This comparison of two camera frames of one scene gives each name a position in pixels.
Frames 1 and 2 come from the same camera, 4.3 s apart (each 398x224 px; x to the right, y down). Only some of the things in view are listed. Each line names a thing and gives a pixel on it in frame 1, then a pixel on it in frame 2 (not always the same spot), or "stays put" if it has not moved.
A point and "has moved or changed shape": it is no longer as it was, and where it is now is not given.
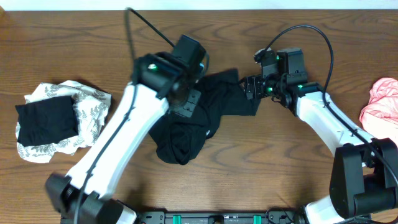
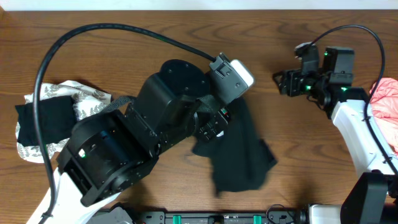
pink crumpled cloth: [380, 117] stays put
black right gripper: [252, 83] -> [288, 79]
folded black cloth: [46, 122] stays put
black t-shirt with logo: [178, 138] has moved or changed shape
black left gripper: [189, 109] -> [217, 122]
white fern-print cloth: [91, 107] stays put
